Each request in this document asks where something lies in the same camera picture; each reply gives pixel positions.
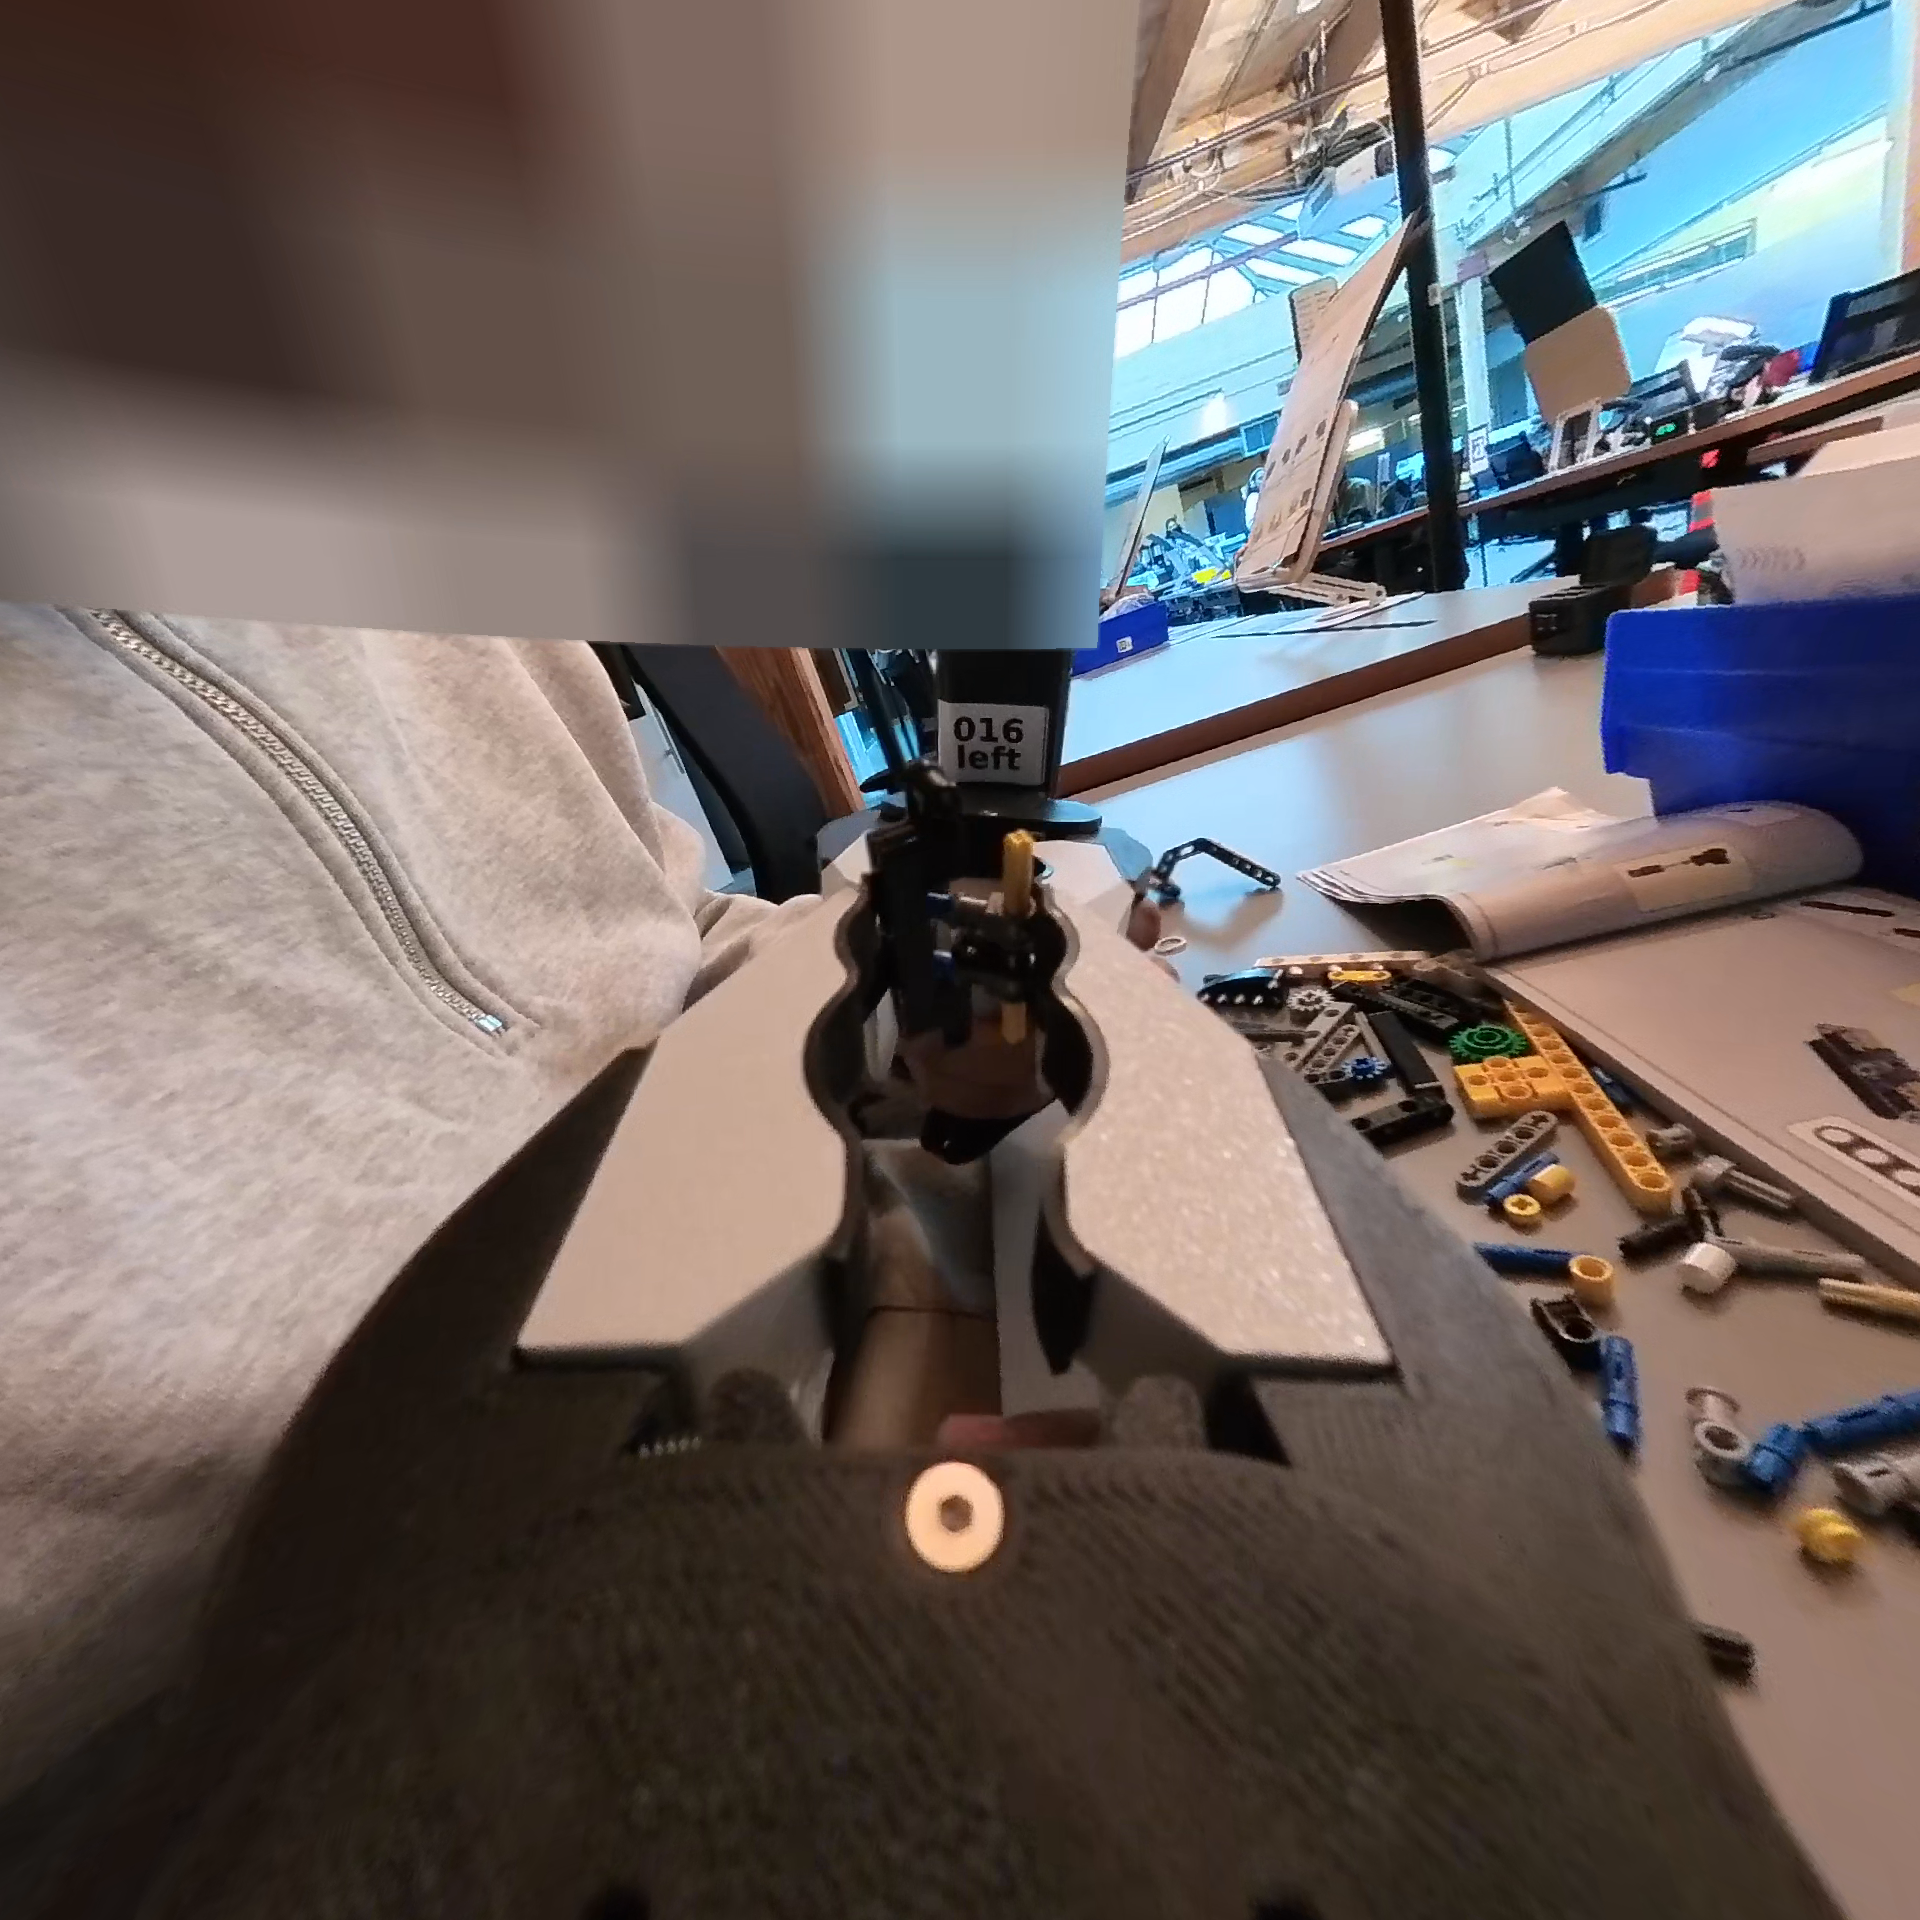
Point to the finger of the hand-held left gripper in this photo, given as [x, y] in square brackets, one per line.
[885, 1036]

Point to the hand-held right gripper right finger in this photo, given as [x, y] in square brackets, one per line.
[1214, 1202]

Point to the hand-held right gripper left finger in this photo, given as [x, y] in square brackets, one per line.
[704, 1202]

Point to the yellow axle lego assembly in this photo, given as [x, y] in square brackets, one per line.
[921, 932]

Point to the pile of dark lego beams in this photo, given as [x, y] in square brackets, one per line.
[1348, 1021]

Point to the thin grey lego liftarm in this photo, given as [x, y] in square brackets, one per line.
[1506, 1154]

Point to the black angled lego liftarm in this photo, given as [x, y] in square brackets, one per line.
[1222, 868]

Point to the yellow lego panel block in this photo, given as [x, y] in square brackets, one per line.
[1499, 1090]

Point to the green lego gear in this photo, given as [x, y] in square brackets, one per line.
[1482, 1045]

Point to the yellow lego sleeve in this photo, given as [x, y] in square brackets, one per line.
[1549, 1190]

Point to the black lego connector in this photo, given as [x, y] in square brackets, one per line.
[1566, 1315]

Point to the long yellow lego beam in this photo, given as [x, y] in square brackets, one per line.
[1611, 1132]

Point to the black lego pin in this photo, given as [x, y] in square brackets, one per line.
[1724, 1651]
[1657, 1234]

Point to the grey lego bush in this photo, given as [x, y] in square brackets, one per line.
[1669, 1142]

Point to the white lego bush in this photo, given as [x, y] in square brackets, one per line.
[1708, 1267]

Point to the grey lego instruction booklet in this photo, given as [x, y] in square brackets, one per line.
[1680, 961]

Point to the grey lego axle pin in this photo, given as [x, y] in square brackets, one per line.
[1792, 1258]

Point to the short blue lego pin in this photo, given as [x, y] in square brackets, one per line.
[1771, 1460]

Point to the tan lego pin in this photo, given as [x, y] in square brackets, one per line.
[1867, 1300]

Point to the long blue lego pin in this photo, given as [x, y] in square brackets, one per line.
[1860, 1421]

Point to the small yellow lego bush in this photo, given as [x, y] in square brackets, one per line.
[1828, 1539]

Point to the long grey lego pin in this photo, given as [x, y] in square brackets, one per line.
[1875, 1483]

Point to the person's left hand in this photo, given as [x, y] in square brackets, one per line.
[973, 1073]

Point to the small blue box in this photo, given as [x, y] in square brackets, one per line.
[1142, 627]

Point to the black office chair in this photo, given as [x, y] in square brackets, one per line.
[704, 750]

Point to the brown cardboard sheets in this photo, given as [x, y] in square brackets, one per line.
[1320, 421]

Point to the person's grey hoodie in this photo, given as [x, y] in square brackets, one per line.
[225, 975]

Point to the black metal pole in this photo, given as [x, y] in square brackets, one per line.
[1425, 300]

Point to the small black box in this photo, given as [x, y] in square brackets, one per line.
[1571, 623]

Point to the black monitor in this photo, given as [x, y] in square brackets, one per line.
[1867, 330]
[1538, 284]

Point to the blue storage bin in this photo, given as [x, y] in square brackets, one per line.
[1755, 706]

